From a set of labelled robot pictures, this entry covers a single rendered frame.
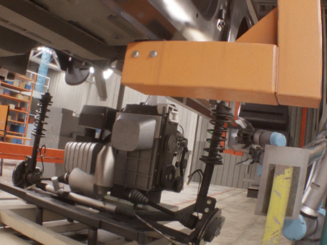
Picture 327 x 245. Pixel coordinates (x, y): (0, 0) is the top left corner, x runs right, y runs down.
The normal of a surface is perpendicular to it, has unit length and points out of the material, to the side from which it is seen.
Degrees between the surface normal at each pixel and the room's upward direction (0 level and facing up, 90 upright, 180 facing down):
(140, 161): 90
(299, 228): 97
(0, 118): 90
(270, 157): 90
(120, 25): 138
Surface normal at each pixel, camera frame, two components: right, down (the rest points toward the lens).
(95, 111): -0.38, -0.29
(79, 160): -0.62, -0.15
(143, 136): 0.69, 0.04
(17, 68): 0.90, 0.10
